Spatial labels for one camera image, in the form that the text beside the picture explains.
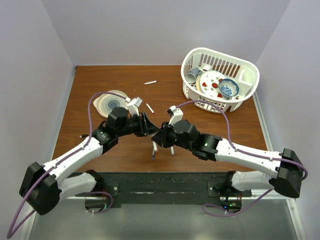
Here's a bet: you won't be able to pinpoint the white pen pink end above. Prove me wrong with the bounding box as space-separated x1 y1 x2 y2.
152 141 158 152

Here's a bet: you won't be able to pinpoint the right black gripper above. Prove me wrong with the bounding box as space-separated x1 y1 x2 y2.
152 120 194 152

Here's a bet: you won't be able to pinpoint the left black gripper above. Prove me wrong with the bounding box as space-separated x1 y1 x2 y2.
116 111 160 137

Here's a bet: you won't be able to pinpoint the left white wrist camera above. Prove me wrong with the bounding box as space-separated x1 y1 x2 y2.
126 97 143 116

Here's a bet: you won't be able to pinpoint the blue pen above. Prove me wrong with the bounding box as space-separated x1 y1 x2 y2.
151 146 156 160

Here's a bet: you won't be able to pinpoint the beige plate blue rings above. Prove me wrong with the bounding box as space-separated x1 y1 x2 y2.
93 89 130 118

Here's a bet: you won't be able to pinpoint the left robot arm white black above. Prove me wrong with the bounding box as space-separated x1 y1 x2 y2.
19 107 160 215

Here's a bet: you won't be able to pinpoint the white pen red tip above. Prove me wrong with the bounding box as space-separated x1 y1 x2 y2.
145 103 155 115

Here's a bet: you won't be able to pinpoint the grey ceramic mug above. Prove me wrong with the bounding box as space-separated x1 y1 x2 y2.
185 67 203 84

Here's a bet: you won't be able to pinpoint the purple cable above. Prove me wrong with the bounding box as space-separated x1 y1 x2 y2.
175 99 309 181
6 91 131 240

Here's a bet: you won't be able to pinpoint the white pen far back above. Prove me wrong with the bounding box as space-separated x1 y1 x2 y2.
143 80 158 86

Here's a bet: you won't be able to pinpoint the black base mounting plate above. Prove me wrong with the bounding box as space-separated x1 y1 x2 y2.
69 171 252 208

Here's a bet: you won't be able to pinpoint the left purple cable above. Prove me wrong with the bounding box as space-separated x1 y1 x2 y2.
6 91 131 240

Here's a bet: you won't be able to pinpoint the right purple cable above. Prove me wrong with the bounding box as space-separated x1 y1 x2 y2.
175 99 309 181

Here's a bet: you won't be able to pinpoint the white plastic dish basket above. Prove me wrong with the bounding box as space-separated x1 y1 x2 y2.
180 47 260 113

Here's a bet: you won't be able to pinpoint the white pen green tip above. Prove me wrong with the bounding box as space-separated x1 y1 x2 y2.
170 146 175 156

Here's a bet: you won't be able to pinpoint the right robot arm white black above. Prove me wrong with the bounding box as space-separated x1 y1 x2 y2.
151 120 304 199

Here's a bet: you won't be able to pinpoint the white plate red fruit pattern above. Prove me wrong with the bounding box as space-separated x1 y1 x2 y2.
196 70 227 98

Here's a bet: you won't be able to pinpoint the blue white patterned bowl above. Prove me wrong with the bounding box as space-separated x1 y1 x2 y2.
218 78 240 98

